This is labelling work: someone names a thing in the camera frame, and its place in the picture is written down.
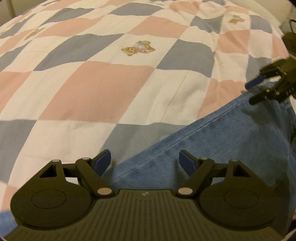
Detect blue denim jeans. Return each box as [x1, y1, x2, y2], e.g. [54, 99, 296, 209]
[1, 86, 295, 240]

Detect checkered pink blue bed quilt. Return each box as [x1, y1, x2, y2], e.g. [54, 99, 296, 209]
[1, 1, 288, 211]

